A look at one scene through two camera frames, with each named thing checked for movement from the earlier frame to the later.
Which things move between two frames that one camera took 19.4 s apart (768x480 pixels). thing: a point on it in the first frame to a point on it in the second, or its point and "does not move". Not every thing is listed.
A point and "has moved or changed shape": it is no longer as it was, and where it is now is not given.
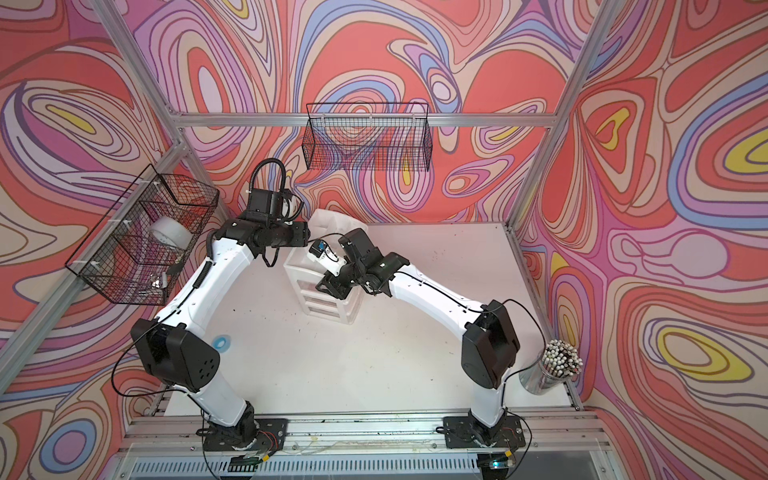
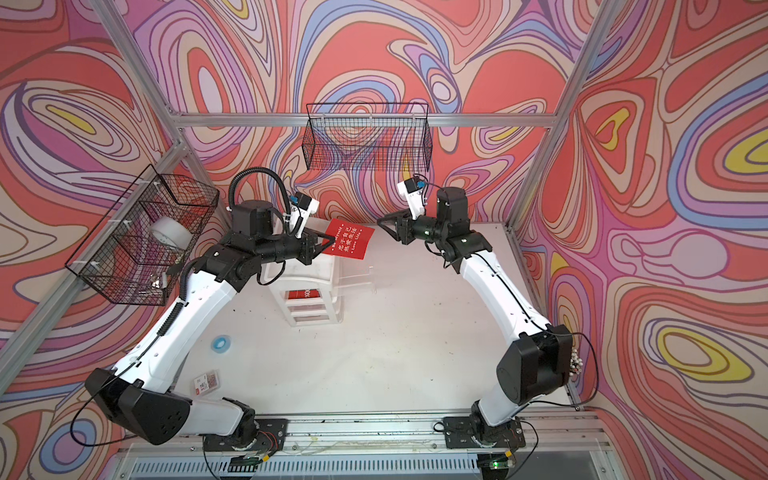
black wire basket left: [135, 248] does not move
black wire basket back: [368, 137] does not move
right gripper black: [334, 286] to [403, 227]
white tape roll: [172, 231] does not move
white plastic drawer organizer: [324, 225] has moved or changed shape
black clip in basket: [175, 269] does not move
